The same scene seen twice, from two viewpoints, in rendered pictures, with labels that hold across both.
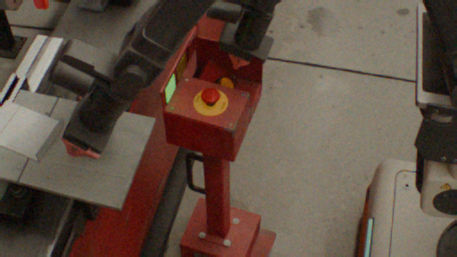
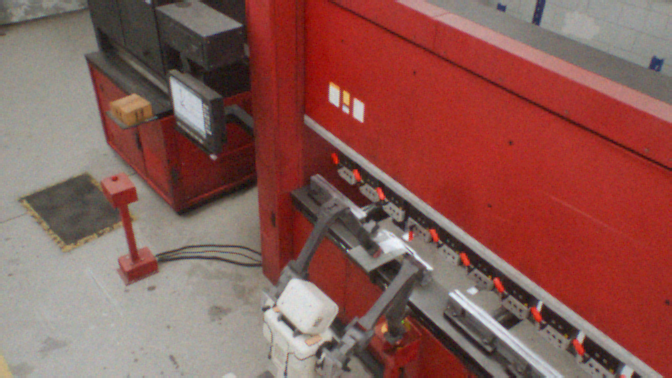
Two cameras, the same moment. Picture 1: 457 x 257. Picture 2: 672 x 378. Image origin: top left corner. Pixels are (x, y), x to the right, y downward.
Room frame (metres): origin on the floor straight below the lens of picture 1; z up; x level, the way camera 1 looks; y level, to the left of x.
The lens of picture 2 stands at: (1.95, -1.80, 3.23)
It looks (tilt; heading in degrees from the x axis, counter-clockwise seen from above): 37 degrees down; 128
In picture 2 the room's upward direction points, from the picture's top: 2 degrees clockwise
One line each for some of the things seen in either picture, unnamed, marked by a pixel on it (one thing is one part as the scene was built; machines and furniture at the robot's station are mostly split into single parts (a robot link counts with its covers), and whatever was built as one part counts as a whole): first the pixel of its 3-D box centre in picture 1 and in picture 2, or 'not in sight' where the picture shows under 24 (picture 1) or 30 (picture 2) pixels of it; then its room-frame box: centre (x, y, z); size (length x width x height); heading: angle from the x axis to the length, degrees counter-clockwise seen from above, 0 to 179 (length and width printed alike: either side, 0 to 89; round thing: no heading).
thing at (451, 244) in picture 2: not in sight; (453, 243); (1.03, 0.33, 1.26); 0.15 x 0.09 x 0.17; 166
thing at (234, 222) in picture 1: (219, 227); not in sight; (0.94, 0.04, 0.13); 0.10 x 0.10 x 0.01; 71
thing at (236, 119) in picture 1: (214, 94); (395, 338); (0.94, 0.04, 0.75); 0.20 x 0.16 x 0.18; 161
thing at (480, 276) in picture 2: not in sight; (485, 267); (1.22, 0.28, 1.26); 0.15 x 0.09 x 0.17; 166
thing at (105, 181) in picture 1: (66, 145); (376, 251); (0.63, 0.28, 1.00); 0.26 x 0.18 x 0.01; 76
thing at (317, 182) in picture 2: not in sight; (337, 201); (0.13, 0.56, 0.92); 0.50 x 0.06 x 0.10; 166
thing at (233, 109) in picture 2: not in sight; (235, 125); (-0.66, 0.48, 1.18); 0.40 x 0.24 x 0.07; 166
